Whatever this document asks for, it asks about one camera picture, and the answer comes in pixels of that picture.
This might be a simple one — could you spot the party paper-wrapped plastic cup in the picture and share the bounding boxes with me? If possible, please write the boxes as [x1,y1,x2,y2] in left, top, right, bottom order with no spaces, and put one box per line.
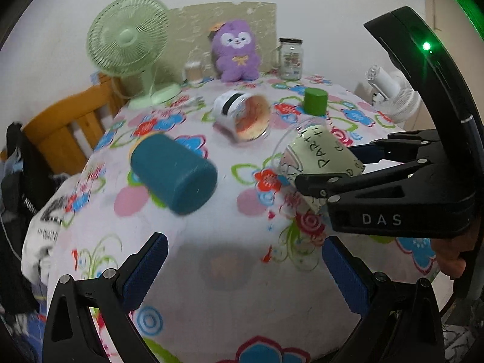
[271,116,365,214]

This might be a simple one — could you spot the white black-striped plastic cup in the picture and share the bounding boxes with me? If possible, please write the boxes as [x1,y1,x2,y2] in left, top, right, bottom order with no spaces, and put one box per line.
[212,90,272,142]

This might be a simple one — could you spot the teal cylindrical cup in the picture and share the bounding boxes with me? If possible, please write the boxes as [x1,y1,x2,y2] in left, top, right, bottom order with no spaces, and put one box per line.
[129,133,218,215]

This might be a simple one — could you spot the person's right hand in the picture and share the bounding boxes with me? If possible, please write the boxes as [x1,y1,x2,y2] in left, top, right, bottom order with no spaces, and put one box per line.
[431,221,481,280]

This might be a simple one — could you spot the white floor fan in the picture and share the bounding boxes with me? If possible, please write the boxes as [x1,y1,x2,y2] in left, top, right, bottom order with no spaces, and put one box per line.
[366,65,422,124]

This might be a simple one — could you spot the green cylinder block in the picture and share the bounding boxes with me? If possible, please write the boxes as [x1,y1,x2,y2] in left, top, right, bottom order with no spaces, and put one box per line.
[303,88,329,116]

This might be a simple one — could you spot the white printed t-shirt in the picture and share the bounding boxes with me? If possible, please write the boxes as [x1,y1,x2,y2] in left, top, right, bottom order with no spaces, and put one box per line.
[21,189,68,285]

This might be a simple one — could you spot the floral tablecloth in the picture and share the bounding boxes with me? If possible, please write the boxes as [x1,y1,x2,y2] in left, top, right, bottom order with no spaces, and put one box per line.
[45,72,443,363]

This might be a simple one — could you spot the glass jar with lid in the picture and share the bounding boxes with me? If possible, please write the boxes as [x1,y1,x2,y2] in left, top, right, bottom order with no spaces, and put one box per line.
[279,38,303,80]

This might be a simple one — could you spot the black bag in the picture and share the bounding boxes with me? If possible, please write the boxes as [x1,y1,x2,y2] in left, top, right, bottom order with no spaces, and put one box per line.
[1,123,56,315]

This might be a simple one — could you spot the white fan power plug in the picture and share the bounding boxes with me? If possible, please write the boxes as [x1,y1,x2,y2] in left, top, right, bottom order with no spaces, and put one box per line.
[178,97,205,108]

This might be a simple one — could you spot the purple plush toy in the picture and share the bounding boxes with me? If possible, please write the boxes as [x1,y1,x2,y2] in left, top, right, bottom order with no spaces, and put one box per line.
[212,19,261,83]

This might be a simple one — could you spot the cotton swab container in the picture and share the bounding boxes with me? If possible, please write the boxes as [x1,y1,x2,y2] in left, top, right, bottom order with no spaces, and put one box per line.
[184,61,204,84]

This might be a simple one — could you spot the orange wooden chair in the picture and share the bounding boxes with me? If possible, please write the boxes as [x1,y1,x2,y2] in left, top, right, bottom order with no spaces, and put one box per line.
[23,73,127,175]

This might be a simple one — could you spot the beige patterned board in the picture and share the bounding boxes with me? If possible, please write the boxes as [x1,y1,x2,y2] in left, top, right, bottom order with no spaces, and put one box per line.
[153,2,276,83]

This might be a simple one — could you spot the green desk fan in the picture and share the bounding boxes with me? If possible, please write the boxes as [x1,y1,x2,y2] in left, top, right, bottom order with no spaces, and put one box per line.
[86,0,181,109]

